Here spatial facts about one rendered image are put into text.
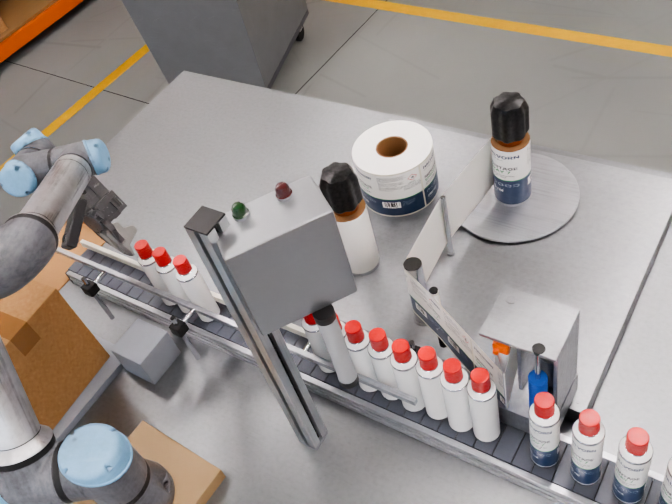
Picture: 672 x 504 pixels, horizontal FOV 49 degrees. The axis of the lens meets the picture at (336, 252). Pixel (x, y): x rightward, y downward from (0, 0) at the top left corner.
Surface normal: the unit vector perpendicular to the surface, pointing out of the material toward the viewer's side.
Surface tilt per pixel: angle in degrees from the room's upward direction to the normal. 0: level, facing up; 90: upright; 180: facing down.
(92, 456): 8
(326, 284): 90
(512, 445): 0
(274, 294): 90
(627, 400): 0
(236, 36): 94
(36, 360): 90
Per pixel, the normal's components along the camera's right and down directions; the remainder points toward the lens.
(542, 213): -0.22, -0.65
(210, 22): -0.25, 0.80
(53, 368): 0.86, 0.23
